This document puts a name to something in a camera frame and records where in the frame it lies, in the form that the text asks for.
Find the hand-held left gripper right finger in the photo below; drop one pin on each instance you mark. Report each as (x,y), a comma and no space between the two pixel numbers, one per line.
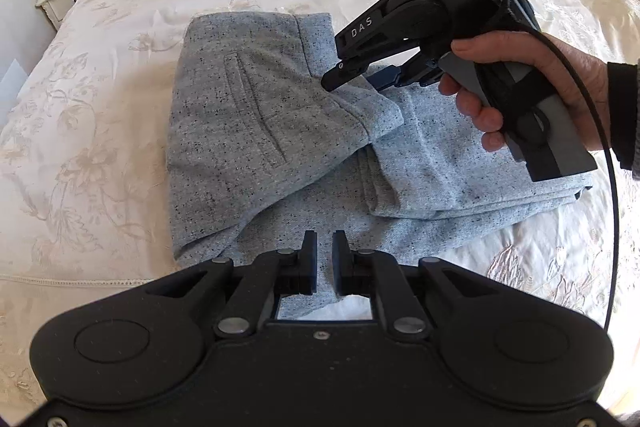
(340,263)

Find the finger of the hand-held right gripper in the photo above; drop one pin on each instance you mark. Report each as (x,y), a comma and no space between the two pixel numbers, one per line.
(336,77)
(386,77)

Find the person's right forearm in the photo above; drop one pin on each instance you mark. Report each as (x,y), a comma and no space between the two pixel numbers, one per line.
(625,117)

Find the grey speckled pants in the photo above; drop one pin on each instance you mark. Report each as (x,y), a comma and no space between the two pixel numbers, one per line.
(250,132)

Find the cream embroidered bedspread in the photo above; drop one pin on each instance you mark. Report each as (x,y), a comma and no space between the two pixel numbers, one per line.
(100,157)

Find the person's right hand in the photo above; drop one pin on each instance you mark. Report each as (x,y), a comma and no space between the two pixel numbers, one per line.
(575,82)

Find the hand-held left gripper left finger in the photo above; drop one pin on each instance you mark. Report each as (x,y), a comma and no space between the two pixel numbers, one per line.
(309,263)

